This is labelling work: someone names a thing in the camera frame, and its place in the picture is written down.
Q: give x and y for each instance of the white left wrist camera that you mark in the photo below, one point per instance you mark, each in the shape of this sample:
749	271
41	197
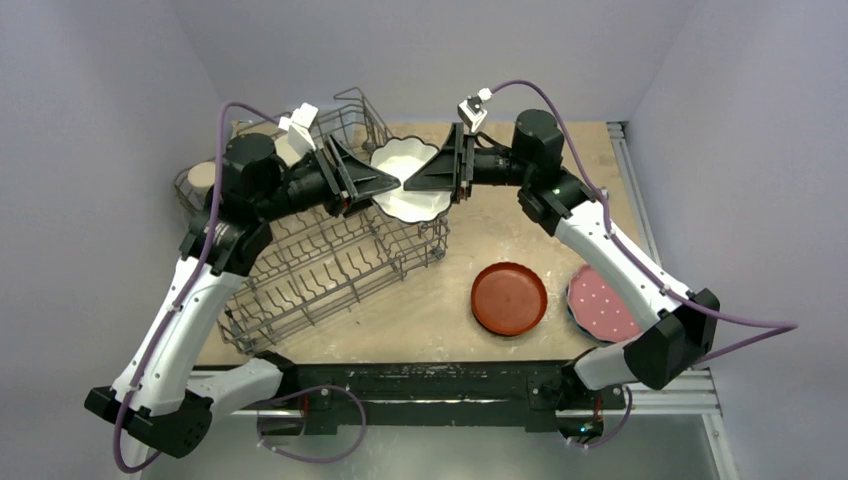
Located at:
297	127

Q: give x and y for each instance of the white floral mug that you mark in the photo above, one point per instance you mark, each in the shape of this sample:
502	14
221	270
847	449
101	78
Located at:
286	152

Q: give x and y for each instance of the pink polka dot plate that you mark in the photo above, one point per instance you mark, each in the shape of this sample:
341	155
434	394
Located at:
586	272

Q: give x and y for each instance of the clear plastic container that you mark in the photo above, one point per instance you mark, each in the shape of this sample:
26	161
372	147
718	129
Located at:
324	112

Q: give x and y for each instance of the blue plate under pink plate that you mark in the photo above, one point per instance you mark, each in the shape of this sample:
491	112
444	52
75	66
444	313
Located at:
575	324

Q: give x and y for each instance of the beige mug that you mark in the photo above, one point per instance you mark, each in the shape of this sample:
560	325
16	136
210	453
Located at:
202	177

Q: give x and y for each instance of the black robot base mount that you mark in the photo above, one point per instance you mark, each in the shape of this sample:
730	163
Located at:
536	395

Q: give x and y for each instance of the grey wire dish rack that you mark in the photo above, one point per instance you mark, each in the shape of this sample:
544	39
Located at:
318	266

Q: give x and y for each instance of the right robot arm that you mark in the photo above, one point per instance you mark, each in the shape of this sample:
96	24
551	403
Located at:
677	324

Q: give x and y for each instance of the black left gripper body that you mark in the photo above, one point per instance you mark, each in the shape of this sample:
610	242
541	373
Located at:
315	184

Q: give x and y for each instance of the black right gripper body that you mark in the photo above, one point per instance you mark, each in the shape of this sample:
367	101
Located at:
467	166

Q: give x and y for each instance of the red-orange plate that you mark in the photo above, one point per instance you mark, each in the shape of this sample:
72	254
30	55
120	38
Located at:
508	299

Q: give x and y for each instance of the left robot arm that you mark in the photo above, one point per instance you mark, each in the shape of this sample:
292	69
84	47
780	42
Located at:
153	400

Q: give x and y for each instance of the white bowl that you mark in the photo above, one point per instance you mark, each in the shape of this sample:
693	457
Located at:
402	158

